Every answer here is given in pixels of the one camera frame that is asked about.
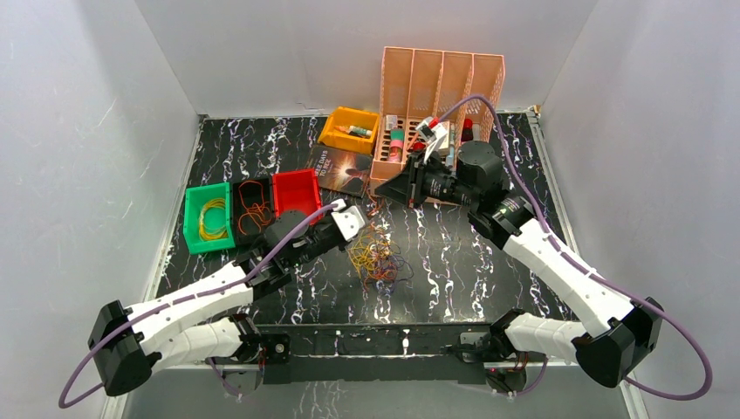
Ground red plastic bin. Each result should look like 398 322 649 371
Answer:
272 168 322 217

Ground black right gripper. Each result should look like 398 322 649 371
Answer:
374 149 478 210

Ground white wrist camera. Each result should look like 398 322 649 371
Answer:
331 199 368 242
416 117 452 163

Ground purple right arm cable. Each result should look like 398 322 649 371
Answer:
433 93 713 402

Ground yellow plastic bin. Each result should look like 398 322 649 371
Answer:
318 106 380 155

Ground pink plastic file organizer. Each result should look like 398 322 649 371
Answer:
368 46 506 196

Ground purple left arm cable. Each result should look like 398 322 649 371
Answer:
58 199 346 410

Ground green plastic bin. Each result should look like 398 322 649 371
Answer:
182 182 236 255

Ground yellow cable in green bin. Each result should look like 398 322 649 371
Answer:
197 197 230 241

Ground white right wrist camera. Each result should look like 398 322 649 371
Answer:
416 117 452 163

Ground pink pencil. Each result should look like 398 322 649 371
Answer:
408 121 426 148

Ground dark book Three Days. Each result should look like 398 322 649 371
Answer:
306 144 373 197

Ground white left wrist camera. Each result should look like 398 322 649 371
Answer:
331 199 368 242

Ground green white glue stick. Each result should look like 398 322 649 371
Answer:
335 125 373 138

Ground pink glue stick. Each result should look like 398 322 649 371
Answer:
387 128 404 162

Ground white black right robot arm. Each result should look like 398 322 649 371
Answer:
375 141 662 388

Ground black metal base rail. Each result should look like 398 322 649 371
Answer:
205 323 530 395

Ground red black stamp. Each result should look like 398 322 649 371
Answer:
408 141 426 153
461 118 475 143

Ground small white eraser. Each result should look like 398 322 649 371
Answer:
384 114 398 131

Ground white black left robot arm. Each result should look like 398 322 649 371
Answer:
88 201 367 396

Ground orange cable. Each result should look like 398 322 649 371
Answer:
360 202 400 284
236 180 274 236

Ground black plastic bin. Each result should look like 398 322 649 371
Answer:
230 177 275 247

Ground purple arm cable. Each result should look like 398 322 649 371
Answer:
58 199 346 410
433 93 713 402

